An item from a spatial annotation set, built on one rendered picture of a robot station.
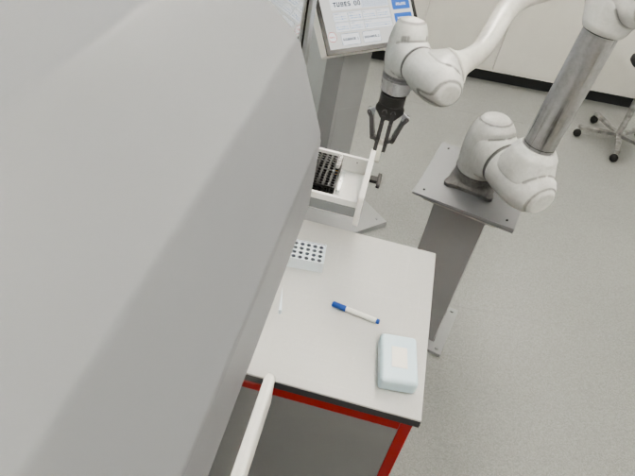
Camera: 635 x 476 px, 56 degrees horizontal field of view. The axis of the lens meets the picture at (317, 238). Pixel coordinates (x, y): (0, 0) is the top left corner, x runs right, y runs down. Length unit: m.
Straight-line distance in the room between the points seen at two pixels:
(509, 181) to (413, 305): 0.53
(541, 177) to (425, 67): 0.60
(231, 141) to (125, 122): 0.12
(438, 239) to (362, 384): 0.95
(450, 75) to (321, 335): 0.73
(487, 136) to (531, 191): 0.25
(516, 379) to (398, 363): 1.27
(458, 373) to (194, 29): 2.16
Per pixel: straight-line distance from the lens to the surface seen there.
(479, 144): 2.07
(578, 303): 3.22
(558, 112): 1.90
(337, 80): 2.74
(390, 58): 1.67
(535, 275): 3.24
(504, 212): 2.15
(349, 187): 1.94
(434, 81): 1.52
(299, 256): 1.72
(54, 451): 0.38
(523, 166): 1.94
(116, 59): 0.55
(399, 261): 1.83
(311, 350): 1.53
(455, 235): 2.27
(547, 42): 4.98
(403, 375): 1.49
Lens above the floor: 1.96
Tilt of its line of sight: 41 degrees down
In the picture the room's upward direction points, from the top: 12 degrees clockwise
